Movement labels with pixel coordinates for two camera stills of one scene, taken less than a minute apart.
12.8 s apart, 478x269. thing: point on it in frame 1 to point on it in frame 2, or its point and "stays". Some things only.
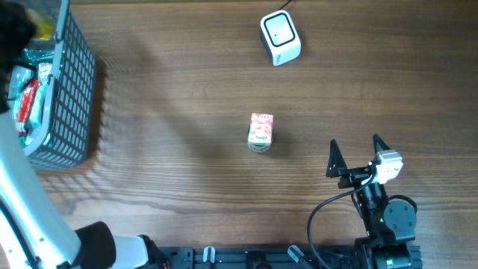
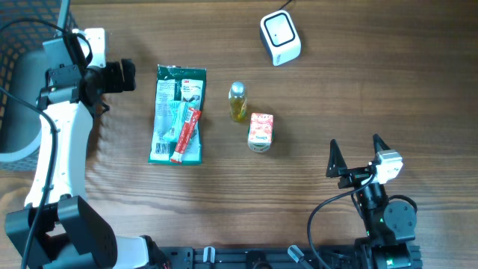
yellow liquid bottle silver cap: x=45 y=26 to x=238 y=104
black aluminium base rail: x=257 y=257 stays
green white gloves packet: x=25 y=69 to x=176 y=83
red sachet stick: x=26 y=107 to x=192 y=119
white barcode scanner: x=280 y=36 stays
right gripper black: x=337 y=167 stays
